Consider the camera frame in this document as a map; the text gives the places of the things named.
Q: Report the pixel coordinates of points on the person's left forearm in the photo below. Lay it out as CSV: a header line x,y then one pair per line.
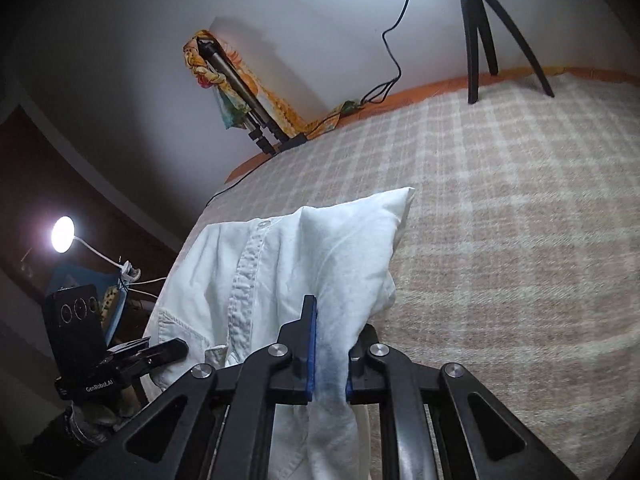
x,y
60,440

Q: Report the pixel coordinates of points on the person's left hand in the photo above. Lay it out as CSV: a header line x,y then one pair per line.
x,y
100,412

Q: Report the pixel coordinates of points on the beige checked blanket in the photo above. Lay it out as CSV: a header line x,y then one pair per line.
x,y
500,210

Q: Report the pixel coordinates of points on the folded silver black tripod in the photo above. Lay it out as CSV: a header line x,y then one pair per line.
x,y
235,80

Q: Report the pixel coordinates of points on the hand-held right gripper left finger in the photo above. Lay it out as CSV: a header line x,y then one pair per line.
x,y
311,340

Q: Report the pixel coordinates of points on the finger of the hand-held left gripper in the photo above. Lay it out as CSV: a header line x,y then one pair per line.
x,y
150,352

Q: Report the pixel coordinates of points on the white clip-on lamp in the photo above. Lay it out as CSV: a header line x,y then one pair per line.
x,y
62,234

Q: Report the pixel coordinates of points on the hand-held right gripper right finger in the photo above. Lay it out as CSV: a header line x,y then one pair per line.
x,y
360,355

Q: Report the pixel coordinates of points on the blue chair back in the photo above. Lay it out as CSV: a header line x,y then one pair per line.
x,y
75,277

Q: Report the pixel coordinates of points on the white long-sleeved shirt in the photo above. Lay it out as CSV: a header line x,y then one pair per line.
x,y
310,260

